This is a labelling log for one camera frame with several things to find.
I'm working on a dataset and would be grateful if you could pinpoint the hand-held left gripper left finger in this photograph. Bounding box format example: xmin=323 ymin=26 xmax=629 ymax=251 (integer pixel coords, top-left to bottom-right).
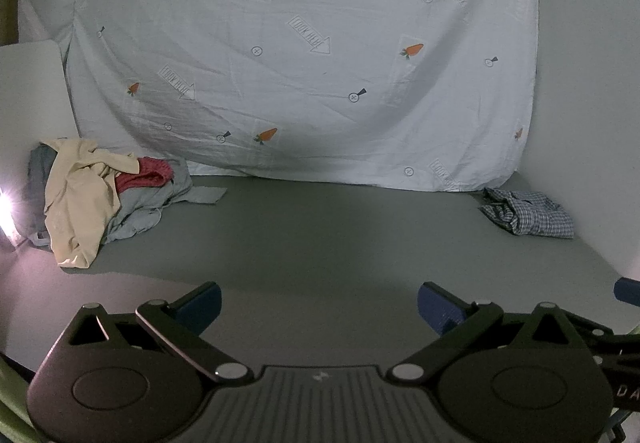
xmin=49 ymin=281 xmax=255 ymax=384

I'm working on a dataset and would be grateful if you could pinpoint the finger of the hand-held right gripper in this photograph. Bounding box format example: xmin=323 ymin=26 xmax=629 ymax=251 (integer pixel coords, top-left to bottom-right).
xmin=575 ymin=322 xmax=640 ymax=374
xmin=613 ymin=276 xmax=640 ymax=308

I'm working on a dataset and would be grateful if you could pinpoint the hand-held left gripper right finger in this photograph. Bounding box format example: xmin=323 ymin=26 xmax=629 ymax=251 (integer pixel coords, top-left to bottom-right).
xmin=389 ymin=281 xmax=592 ymax=384

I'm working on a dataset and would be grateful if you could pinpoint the cream garment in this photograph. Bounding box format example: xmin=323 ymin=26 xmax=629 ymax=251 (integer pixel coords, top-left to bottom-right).
xmin=42 ymin=138 xmax=141 ymax=269

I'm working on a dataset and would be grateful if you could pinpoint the grey-blue garment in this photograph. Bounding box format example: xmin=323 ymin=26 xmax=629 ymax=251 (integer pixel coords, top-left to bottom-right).
xmin=27 ymin=143 xmax=228 ymax=247

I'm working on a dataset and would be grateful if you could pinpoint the plaid shirt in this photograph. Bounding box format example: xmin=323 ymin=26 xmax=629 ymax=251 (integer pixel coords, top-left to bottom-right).
xmin=478 ymin=187 xmax=576 ymax=240

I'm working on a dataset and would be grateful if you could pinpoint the red garment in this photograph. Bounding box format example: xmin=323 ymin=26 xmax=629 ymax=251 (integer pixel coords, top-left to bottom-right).
xmin=115 ymin=155 xmax=175 ymax=192

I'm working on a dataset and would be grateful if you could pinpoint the pale green cloth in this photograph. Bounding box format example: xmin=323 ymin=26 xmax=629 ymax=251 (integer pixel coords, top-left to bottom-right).
xmin=0 ymin=357 xmax=51 ymax=443

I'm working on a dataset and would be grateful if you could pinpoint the carrot print bed sheet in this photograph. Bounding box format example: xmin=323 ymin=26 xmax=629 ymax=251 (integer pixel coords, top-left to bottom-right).
xmin=17 ymin=0 xmax=544 ymax=194

